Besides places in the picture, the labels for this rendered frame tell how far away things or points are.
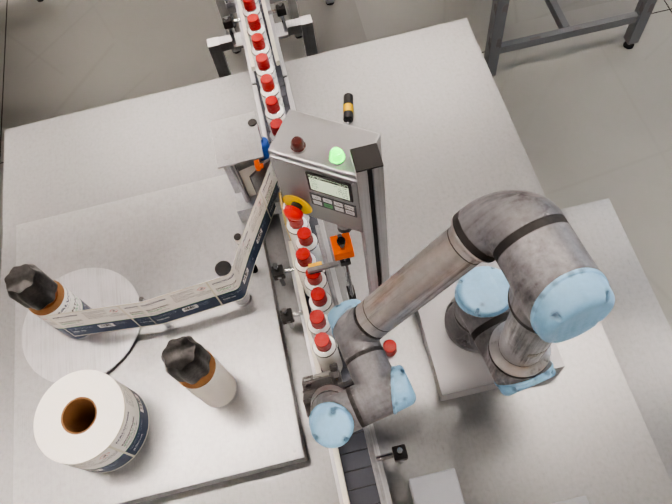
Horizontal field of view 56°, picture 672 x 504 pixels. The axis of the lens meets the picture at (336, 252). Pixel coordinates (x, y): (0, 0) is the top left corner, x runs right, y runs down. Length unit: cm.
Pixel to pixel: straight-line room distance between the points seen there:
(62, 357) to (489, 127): 130
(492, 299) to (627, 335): 46
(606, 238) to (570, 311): 89
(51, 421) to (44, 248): 55
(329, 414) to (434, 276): 30
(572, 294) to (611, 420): 75
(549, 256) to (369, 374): 40
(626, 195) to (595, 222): 109
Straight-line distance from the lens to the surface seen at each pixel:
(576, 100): 309
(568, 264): 90
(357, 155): 101
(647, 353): 167
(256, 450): 150
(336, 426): 111
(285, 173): 110
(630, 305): 170
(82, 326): 162
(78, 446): 148
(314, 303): 137
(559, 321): 90
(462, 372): 150
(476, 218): 96
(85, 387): 151
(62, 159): 209
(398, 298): 107
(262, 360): 154
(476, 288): 132
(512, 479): 153
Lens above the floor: 233
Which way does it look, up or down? 63 degrees down
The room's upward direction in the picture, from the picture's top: 13 degrees counter-clockwise
